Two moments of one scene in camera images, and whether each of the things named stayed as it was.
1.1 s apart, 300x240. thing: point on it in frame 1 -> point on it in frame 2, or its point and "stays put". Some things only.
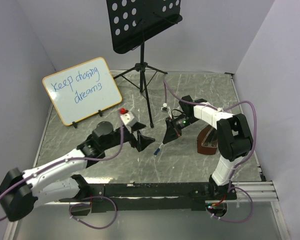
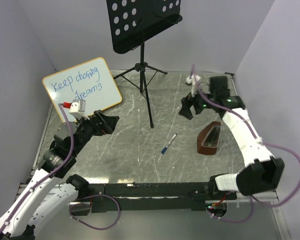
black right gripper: (171, 135) -> (187, 102)
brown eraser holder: (207, 140) stays put
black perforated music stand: (132, 22) stays put
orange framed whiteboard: (83, 90) stays put
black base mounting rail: (149, 196) stays put
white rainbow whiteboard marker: (160, 146) -> (165, 148)
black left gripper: (143, 140) -> (102, 123)
